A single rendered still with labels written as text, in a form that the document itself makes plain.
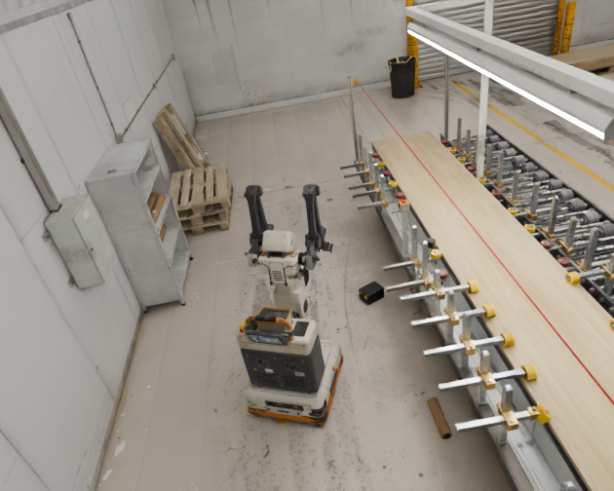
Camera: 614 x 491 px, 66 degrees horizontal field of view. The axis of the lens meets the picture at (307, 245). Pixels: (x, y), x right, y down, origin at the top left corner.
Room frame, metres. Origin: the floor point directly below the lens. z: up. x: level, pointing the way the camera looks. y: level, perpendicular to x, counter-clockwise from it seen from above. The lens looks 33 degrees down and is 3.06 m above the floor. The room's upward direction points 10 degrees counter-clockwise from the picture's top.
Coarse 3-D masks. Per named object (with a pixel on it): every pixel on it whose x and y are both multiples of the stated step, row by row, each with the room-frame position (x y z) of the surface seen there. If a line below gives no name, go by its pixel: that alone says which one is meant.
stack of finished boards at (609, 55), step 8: (592, 48) 9.38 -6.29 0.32; (600, 48) 9.27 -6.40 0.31; (608, 48) 9.18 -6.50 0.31; (552, 56) 9.35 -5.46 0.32; (560, 56) 9.24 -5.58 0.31; (568, 56) 9.15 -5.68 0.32; (576, 56) 9.06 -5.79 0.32; (584, 56) 8.97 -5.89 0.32; (592, 56) 8.88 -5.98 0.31; (600, 56) 8.79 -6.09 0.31; (608, 56) 8.70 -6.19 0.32; (576, 64) 8.62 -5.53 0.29; (584, 64) 8.62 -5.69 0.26; (592, 64) 8.63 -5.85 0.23; (600, 64) 8.63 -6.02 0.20; (608, 64) 8.64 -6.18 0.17
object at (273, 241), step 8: (264, 232) 2.83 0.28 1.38; (272, 232) 2.80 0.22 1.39; (280, 232) 2.78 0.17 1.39; (288, 232) 2.77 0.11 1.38; (264, 240) 2.78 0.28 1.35; (272, 240) 2.76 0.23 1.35; (280, 240) 2.74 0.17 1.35; (288, 240) 2.73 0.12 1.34; (264, 248) 2.75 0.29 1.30; (272, 248) 2.73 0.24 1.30; (280, 248) 2.71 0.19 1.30; (288, 248) 2.69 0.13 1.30
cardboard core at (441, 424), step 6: (432, 402) 2.17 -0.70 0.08; (438, 402) 2.17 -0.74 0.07; (432, 408) 2.13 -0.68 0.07; (438, 408) 2.12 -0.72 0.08; (432, 414) 2.10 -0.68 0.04; (438, 414) 2.07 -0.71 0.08; (438, 420) 2.03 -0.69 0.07; (444, 420) 2.02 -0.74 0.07; (438, 426) 1.99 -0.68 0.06; (444, 426) 1.97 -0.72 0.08; (444, 432) 1.93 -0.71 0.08; (450, 432) 1.93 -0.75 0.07; (444, 438) 1.92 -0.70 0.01
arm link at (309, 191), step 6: (306, 186) 2.94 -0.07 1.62; (312, 186) 2.92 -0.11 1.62; (306, 192) 2.87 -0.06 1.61; (312, 192) 2.85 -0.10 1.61; (306, 198) 2.85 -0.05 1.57; (312, 198) 2.84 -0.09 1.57; (306, 204) 2.85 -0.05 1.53; (312, 204) 2.84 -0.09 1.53; (306, 210) 2.85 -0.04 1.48; (312, 210) 2.83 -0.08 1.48; (312, 216) 2.82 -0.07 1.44; (312, 222) 2.81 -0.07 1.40; (312, 228) 2.81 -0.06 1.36; (306, 234) 2.84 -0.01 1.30; (312, 234) 2.80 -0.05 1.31; (318, 234) 2.82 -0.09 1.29; (306, 240) 2.81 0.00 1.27; (318, 240) 2.78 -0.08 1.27; (306, 246) 2.80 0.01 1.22; (318, 246) 2.77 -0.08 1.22
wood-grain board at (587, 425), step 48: (384, 144) 5.11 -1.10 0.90; (432, 144) 4.86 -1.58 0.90; (432, 192) 3.80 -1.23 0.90; (480, 192) 3.64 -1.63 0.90; (480, 240) 2.93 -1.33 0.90; (528, 240) 2.82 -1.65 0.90; (480, 288) 2.39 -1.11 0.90; (528, 288) 2.30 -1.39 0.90; (576, 288) 2.22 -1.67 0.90; (528, 336) 1.90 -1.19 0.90; (576, 336) 1.84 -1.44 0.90; (528, 384) 1.58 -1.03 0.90; (576, 384) 1.53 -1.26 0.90; (576, 432) 1.27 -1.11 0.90
